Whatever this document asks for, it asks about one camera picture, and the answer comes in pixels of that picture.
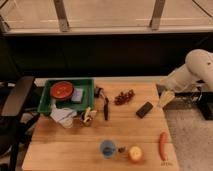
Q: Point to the banana in cup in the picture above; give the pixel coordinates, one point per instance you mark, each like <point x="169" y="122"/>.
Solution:
<point x="88" y="116"/>

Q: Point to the black office chair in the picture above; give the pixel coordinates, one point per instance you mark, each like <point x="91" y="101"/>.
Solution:
<point x="12" y="130"/>

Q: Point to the black eraser block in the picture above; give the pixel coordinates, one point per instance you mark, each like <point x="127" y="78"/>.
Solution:
<point x="144" y="109"/>

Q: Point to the red bowl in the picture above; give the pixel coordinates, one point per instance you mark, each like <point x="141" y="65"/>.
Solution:
<point x="62" y="90"/>

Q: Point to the grey sponge in tray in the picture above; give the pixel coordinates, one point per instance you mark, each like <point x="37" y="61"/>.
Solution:
<point x="77" y="95"/>

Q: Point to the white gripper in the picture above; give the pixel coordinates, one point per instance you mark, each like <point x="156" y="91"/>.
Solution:
<point x="166" y="97"/>

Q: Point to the blue cup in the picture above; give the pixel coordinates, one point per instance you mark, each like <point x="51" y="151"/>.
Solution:
<point x="107" y="148"/>

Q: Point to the white crumpled cloth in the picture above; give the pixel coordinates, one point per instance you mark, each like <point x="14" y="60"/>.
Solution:
<point x="63" y="116"/>

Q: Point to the green plastic tray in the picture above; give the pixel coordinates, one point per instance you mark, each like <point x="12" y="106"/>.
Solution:
<point x="86" y="84"/>

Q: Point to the bunch of red grapes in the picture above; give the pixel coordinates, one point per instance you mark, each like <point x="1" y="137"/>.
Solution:
<point x="124" y="97"/>

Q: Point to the orange carrot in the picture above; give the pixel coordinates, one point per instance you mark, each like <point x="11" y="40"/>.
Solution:
<point x="162" y="141"/>

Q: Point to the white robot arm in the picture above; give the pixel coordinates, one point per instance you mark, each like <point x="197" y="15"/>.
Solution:
<point x="198" y="66"/>

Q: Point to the black handled knife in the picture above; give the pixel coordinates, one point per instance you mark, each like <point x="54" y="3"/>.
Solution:
<point x="106" y="102"/>

